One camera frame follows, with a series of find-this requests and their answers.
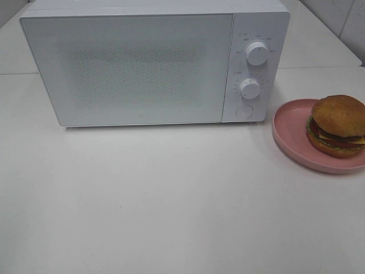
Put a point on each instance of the white timer knob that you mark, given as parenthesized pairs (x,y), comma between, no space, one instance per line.
(249,88)

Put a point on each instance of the pink round plate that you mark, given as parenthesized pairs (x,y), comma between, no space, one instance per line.
(289,132)

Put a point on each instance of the burger with sesame bun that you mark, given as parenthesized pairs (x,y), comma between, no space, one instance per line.
(336,126)

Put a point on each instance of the white microwave door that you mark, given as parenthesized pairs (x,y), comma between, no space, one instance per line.
(111,71)

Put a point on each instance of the white microwave oven body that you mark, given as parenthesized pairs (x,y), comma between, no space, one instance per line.
(264,21)

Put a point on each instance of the upper white power knob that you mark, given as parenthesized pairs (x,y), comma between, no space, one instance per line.
(257,53)

